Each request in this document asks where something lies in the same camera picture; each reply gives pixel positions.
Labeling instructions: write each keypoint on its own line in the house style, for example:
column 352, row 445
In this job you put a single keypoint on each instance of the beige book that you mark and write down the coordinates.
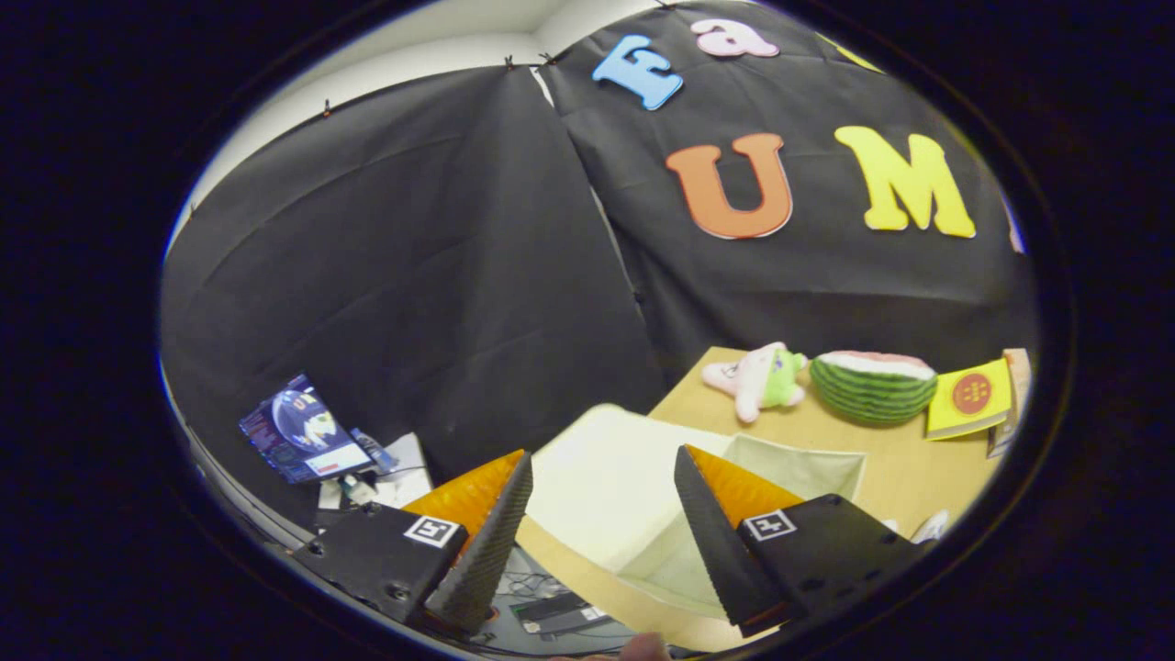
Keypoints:
column 1017, row 395

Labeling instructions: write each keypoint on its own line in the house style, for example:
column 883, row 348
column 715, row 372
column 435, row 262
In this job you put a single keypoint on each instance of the white papers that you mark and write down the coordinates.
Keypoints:
column 404, row 473

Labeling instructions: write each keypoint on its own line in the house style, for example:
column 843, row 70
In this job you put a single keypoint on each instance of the yellow book with red circle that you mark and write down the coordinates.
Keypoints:
column 971, row 397

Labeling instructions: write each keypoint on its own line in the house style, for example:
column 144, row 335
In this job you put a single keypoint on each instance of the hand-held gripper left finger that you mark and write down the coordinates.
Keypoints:
column 486, row 551

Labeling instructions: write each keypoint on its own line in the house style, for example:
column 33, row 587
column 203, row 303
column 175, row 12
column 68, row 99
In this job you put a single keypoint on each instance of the grey-green fabric storage box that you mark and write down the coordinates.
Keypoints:
column 606, row 477

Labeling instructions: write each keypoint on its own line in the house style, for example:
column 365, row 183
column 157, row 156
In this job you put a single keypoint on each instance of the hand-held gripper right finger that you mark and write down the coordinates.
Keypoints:
column 721, row 551

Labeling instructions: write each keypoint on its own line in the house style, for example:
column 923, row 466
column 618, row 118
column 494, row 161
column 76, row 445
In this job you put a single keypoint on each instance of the pink and green plush toy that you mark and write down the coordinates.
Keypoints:
column 760, row 378

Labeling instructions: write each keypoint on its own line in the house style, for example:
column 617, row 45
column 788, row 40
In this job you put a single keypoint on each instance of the watermelon slice plush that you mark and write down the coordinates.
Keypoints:
column 872, row 387

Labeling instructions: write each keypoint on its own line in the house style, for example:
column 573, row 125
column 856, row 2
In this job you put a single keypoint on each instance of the black backdrop cloth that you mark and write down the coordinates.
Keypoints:
column 413, row 275

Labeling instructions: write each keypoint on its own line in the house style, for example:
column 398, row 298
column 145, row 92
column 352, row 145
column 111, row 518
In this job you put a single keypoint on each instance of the black flat device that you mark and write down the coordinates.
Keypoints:
column 558, row 613

